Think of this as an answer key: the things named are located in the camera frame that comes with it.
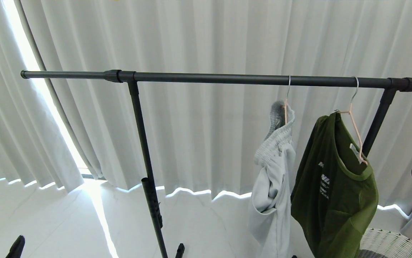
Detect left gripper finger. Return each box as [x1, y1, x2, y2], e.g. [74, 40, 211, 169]
[5, 235, 25, 258]

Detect black clothes rack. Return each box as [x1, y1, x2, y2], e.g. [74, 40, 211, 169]
[20, 70, 412, 258]

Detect pale grey shorts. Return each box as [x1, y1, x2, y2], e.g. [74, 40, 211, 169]
[248, 101, 296, 258]

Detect green garment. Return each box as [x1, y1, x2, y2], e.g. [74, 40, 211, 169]
[291, 112, 379, 258]

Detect white curtain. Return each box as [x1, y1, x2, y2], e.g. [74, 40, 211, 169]
[0, 0, 84, 193]
[14, 0, 412, 212]

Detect white laundry basket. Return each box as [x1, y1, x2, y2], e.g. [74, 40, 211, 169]
[356, 228, 412, 258]

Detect pink clothes hanger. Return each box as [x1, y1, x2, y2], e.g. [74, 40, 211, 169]
[283, 75, 292, 125]
[335, 77, 369, 165]

